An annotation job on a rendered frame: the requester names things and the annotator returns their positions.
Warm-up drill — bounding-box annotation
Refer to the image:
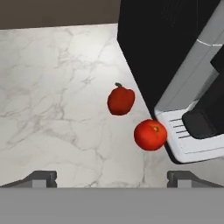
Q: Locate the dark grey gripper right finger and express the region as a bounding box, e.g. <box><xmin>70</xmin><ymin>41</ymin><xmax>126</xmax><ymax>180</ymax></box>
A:
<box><xmin>166</xmin><ymin>170</ymin><xmax>224</xmax><ymax>189</ymax></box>

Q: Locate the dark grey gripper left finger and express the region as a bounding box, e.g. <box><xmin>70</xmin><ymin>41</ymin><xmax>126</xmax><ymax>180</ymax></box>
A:
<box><xmin>0</xmin><ymin>170</ymin><xmax>58</xmax><ymax>189</ymax></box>

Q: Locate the red tomato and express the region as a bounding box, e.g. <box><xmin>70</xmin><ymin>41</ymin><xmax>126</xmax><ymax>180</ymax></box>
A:
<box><xmin>133</xmin><ymin>118</ymin><xmax>168</xmax><ymax>152</ymax></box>

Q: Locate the red bell pepper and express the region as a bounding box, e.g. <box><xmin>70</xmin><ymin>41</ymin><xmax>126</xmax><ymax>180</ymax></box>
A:
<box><xmin>107</xmin><ymin>81</ymin><xmax>137</xmax><ymax>116</ymax></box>

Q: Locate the black and grey coffee machine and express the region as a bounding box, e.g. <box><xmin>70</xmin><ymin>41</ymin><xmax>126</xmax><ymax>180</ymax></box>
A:
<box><xmin>116</xmin><ymin>0</ymin><xmax>224</xmax><ymax>165</ymax></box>

